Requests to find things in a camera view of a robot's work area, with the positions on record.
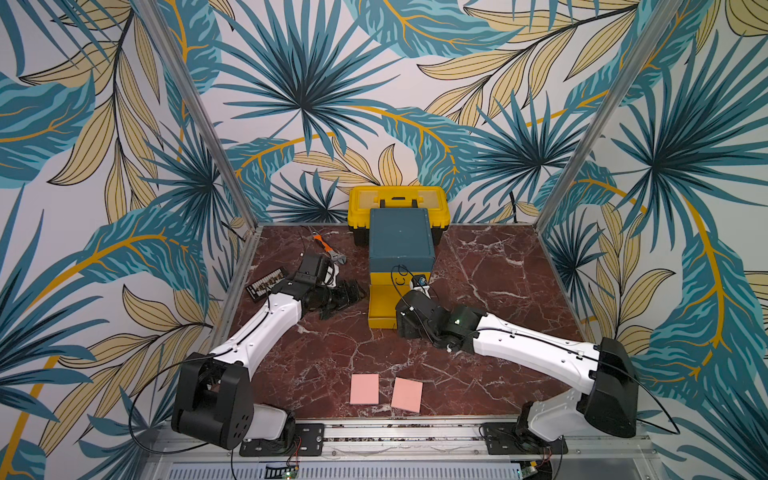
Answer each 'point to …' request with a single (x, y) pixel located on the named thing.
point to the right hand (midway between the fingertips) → (409, 317)
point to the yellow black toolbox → (361, 199)
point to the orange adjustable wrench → (334, 255)
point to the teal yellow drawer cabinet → (401, 247)
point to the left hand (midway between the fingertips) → (356, 303)
